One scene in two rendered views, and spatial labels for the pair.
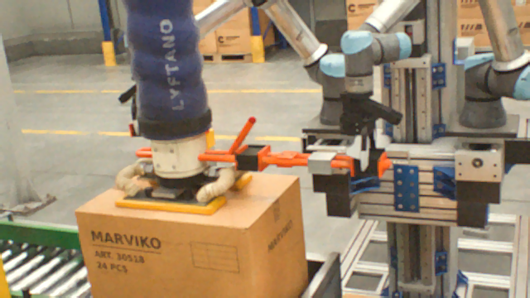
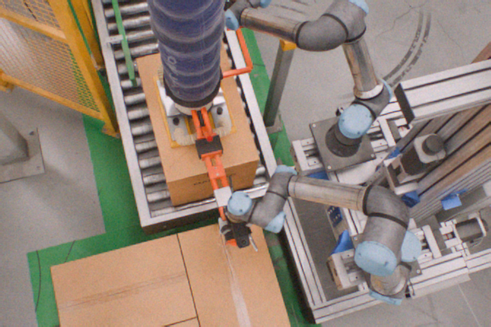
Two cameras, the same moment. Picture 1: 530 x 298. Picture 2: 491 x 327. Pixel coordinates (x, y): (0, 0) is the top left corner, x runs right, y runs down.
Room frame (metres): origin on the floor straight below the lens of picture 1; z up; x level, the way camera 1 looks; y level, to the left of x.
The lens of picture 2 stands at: (1.29, -0.55, 3.08)
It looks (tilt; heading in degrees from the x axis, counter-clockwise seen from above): 71 degrees down; 38
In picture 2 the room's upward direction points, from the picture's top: 12 degrees clockwise
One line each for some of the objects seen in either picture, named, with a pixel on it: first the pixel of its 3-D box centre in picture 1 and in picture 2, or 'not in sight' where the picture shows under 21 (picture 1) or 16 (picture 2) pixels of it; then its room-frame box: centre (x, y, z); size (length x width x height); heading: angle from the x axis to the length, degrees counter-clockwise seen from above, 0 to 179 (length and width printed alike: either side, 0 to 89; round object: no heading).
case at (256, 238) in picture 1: (197, 248); (196, 125); (1.88, 0.25, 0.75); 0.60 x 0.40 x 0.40; 65
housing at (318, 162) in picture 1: (322, 162); (223, 198); (1.68, -0.16, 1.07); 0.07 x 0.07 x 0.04; 65
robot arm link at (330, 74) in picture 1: (336, 74); (354, 123); (2.23, -0.28, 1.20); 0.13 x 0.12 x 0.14; 11
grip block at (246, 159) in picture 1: (252, 157); (209, 147); (1.77, 0.04, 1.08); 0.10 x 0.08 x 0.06; 155
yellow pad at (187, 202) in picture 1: (169, 197); (172, 108); (1.79, 0.30, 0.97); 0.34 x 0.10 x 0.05; 65
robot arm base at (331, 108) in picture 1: (339, 107); (345, 136); (2.22, -0.28, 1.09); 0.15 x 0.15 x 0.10
